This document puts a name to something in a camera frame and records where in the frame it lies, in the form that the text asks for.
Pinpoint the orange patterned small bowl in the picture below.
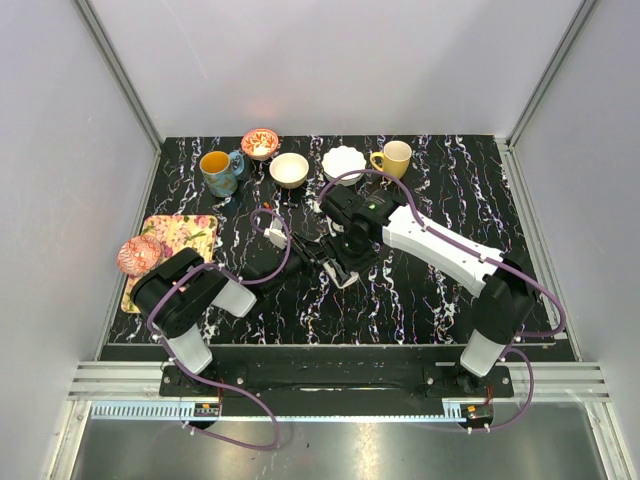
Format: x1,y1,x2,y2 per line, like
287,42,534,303
241,128,280,161

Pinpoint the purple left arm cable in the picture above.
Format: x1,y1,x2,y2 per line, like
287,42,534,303
146,208,294,451

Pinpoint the blue floral mug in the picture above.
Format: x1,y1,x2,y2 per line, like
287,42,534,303
199,151,245,198

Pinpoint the white red remote control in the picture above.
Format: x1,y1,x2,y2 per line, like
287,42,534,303
323,259,359,289

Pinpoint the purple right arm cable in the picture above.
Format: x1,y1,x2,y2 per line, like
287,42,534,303
315,169,567,434

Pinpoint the aluminium frame post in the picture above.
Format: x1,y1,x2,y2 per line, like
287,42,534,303
72,0,164,151

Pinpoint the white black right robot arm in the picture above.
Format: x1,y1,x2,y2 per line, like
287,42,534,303
319,185,538,396

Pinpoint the red patterned bowl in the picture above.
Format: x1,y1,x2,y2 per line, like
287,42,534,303
117,235,163,277

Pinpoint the cream round bowl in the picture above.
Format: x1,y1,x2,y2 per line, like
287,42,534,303
269,153,309,189

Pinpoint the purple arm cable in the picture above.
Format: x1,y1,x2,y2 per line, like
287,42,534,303
146,208,294,451
315,169,567,434

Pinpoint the floral wooden tray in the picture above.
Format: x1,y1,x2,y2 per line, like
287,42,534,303
120,214,218,314

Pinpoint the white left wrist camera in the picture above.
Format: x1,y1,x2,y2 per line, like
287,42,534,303
263,217,291,250

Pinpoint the white scalloped bowl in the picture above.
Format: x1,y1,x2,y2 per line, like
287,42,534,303
321,145,366,181

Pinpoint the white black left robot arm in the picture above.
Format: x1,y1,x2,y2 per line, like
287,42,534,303
131,233,324,396

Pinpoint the yellow mug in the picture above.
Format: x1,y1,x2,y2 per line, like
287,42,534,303
369,140,413,179

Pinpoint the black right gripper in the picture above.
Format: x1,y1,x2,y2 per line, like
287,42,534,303
319,223,380,285

